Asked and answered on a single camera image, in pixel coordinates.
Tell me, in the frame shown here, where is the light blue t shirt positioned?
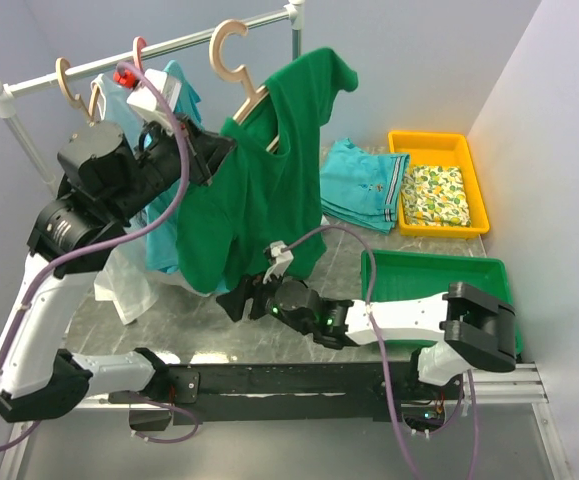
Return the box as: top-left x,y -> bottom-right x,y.
145,60 -> 206,297

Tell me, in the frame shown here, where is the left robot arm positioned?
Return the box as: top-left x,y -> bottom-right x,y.
0,115 -> 236,423

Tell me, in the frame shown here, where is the pink plastic hanger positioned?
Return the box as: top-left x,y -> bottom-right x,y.
132,36 -> 147,72

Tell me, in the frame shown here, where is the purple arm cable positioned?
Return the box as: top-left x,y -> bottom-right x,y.
286,224 -> 479,480
0,62 -> 205,454

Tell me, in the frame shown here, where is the aluminium frame rail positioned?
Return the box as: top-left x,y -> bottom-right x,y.
0,363 -> 570,480

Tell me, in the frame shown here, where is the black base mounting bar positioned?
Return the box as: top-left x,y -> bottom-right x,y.
107,362 -> 465,434

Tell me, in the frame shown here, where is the beige hanger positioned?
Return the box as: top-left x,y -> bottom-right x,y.
208,18 -> 281,154
55,57 -> 101,124

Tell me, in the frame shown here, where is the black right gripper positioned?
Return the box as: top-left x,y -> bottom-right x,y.
217,262 -> 313,335

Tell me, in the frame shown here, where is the folded teal shirt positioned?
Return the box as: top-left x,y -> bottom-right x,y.
320,138 -> 410,234

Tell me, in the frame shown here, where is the white t shirt blue print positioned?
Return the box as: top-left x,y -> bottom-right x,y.
91,74 -> 158,325

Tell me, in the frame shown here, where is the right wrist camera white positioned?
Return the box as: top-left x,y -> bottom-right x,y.
263,241 -> 294,284

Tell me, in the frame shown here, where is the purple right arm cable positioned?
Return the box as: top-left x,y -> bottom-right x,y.
286,224 -> 479,480

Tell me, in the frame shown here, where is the yellow plastic bin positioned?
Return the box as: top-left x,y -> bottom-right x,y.
388,130 -> 490,239

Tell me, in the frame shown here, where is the green plastic tray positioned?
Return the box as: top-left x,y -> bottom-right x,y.
360,248 -> 524,354

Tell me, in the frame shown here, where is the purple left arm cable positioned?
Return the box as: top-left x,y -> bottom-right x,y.
0,62 -> 205,454

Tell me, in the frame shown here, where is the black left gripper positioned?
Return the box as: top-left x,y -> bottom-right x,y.
109,108 -> 236,222

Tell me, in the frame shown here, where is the lemon print folded cloth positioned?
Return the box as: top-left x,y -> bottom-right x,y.
401,165 -> 471,227

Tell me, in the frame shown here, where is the white metal clothes rack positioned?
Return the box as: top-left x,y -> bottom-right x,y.
0,0 -> 306,201

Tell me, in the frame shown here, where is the green t shirt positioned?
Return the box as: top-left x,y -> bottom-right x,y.
176,47 -> 359,294

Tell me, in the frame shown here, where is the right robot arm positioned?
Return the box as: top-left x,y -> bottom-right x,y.
216,274 -> 516,399

